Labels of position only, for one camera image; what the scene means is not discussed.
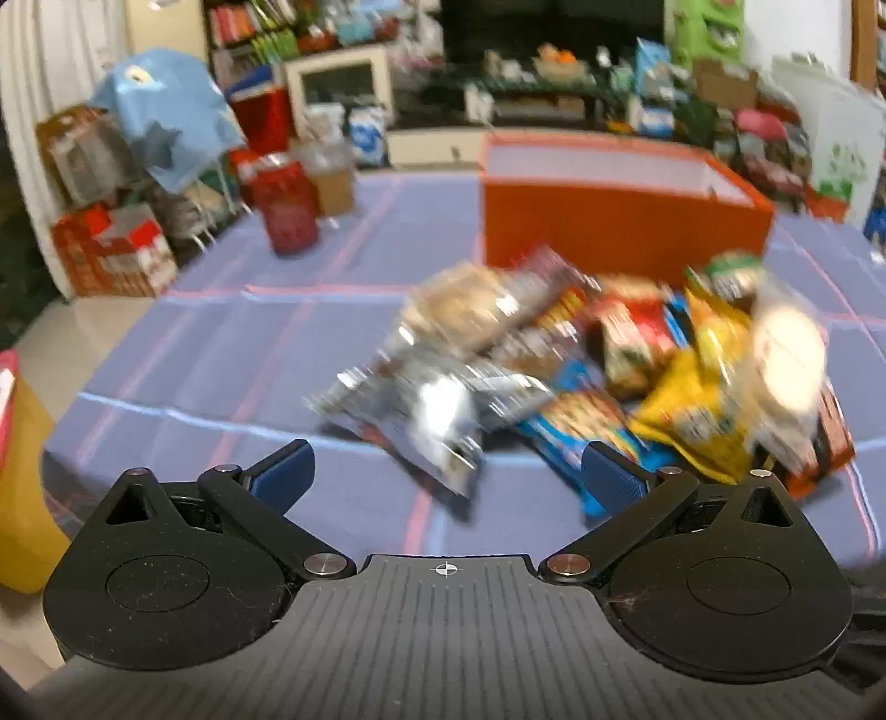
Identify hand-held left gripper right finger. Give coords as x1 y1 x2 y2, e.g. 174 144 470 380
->
540 443 807 586

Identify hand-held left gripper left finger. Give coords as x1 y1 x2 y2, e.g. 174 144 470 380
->
104 439 358 581

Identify silver snack packet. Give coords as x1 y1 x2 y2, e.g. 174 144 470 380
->
305 346 555 496

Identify beige cracker packet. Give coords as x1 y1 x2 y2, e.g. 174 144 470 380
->
398 263 534 357

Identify orange cardboard box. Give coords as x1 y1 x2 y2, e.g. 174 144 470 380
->
480 133 776 285

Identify red snack packet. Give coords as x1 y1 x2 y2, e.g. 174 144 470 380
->
591 275 683 399

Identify clear cookie packet green label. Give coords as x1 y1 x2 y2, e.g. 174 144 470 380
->
748 287 830 461

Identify dark orange snack packet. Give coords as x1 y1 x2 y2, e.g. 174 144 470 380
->
751 384 858 501

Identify green snack packet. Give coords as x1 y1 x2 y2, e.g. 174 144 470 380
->
704 250 766 306

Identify red drink can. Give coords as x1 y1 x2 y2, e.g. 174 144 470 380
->
250 156 321 256

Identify red white cardboard box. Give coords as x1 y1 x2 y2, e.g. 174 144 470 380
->
51 204 177 299

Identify clear plastic jar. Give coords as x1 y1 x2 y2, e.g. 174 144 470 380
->
297 138 357 217

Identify white blue plastic bag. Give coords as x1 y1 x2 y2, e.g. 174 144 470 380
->
346 104 389 167

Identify red gift bag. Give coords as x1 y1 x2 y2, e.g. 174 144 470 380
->
228 86 295 157

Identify white TV cabinet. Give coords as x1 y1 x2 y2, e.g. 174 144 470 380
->
386 123 700 168

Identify brown cardboard box with window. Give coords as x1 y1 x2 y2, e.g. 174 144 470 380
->
38 104 132 209

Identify blue fish print cloth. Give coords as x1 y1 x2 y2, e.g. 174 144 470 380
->
90 47 246 191

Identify brown cardboard box open flaps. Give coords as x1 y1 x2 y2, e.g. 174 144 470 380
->
692 59 759 112

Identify white refrigerator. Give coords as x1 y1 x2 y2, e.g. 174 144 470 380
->
768 55 886 223

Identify bookshelf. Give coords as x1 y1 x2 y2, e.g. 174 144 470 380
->
204 0 306 66

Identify black television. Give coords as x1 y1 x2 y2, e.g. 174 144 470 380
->
441 0 666 66

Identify green hanging organizer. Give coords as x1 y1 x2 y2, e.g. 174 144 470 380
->
668 0 745 66

